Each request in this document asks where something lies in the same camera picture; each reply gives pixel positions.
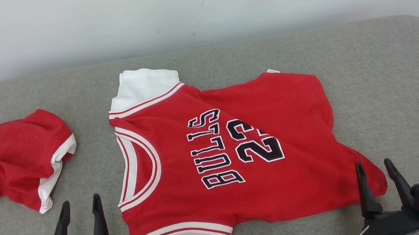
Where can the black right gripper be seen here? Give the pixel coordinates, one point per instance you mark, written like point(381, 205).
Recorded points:
point(395, 226)

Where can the red shorts with white trim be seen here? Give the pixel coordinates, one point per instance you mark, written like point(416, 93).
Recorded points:
point(12, 155)

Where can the red Bulls basketball jersey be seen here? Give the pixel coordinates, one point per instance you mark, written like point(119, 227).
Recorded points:
point(187, 199)

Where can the grey fabric sofa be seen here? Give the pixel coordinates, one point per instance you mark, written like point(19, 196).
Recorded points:
point(388, 93)

